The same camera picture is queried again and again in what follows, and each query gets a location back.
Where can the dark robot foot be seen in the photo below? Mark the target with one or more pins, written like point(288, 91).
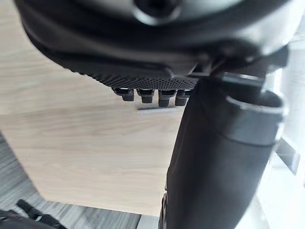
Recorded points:
point(28, 219)

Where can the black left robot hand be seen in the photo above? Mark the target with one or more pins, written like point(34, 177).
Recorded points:
point(209, 167)

